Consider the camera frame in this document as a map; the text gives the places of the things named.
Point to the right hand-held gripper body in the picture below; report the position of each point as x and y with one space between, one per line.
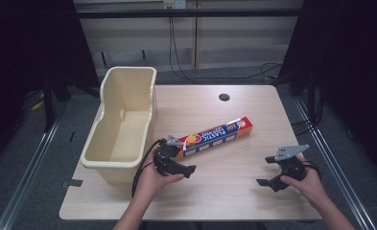
291 166

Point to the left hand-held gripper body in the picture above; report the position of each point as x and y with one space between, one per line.
163 155

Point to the blue and red wrap box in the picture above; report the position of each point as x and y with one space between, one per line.
218 135

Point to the person's right hand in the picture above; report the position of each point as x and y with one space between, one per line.
311 187

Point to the person's left hand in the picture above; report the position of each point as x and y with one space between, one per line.
149 183

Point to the cream plastic bin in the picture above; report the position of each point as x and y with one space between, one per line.
122 127

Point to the dark round table grommet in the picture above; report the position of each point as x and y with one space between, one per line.
224 97

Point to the black tape strip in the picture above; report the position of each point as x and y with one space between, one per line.
72 183

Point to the black curtain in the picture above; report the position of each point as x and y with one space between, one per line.
23 64
352 64

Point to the black metal stand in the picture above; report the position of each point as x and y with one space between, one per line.
48 102

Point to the black horizontal bar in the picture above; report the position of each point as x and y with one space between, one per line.
189 13

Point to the metal floor rail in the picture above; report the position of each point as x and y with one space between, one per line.
333 166
26 179

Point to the white wall outlet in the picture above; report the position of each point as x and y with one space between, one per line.
174 4

